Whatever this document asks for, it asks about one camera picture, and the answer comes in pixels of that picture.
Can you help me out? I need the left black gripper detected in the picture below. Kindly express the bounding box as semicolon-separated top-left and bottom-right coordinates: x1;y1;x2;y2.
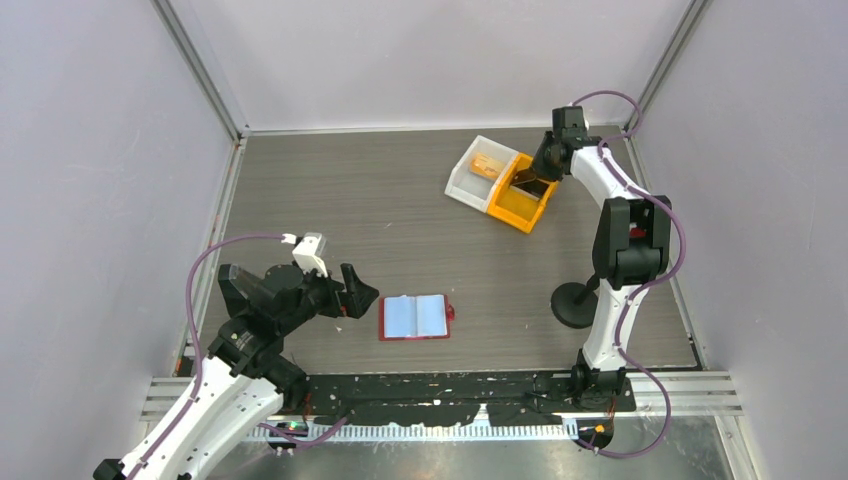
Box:
280;260;378;334

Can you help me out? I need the red card holder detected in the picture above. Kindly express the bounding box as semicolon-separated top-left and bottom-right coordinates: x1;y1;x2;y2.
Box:
378;294;455;341

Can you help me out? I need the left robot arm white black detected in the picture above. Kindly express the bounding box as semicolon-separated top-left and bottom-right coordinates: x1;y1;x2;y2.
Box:
93;262;380;479

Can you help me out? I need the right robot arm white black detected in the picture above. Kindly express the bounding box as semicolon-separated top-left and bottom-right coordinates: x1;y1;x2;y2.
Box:
531;106;671;411

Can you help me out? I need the orange plastic bin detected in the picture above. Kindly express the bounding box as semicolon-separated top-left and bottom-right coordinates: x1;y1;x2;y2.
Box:
486;153;559;234

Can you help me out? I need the white plastic bin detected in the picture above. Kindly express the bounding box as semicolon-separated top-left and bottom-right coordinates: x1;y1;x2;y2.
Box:
444;135;518;212

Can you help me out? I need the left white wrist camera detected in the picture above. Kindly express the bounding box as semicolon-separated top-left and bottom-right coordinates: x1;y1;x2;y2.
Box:
281;232;329;278

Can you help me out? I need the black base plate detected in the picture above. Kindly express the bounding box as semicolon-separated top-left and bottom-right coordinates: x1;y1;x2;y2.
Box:
278;371;636;427

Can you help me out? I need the aluminium front rail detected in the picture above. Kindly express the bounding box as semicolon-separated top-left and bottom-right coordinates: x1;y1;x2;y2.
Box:
141;371;742;443

